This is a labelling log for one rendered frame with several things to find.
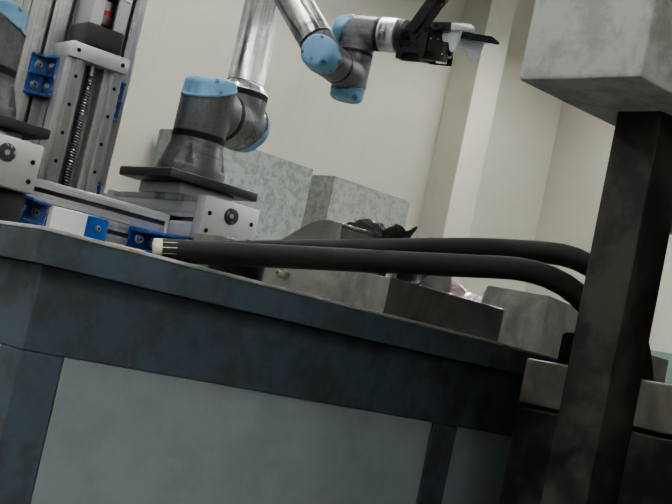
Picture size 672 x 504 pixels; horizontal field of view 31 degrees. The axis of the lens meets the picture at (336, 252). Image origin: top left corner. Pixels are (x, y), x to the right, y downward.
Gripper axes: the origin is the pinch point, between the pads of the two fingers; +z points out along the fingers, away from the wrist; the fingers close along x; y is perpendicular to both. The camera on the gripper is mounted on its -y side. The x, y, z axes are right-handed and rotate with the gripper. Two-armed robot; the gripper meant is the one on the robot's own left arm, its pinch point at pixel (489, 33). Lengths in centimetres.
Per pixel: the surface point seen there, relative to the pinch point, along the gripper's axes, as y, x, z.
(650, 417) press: 60, 92, 63
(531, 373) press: 58, 84, 46
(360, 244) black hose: 45, 98, 24
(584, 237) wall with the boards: 38, -796, -187
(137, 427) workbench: 68, 130, 15
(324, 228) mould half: 44, 75, 7
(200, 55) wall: -44, -467, -383
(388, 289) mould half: 51, 82, 22
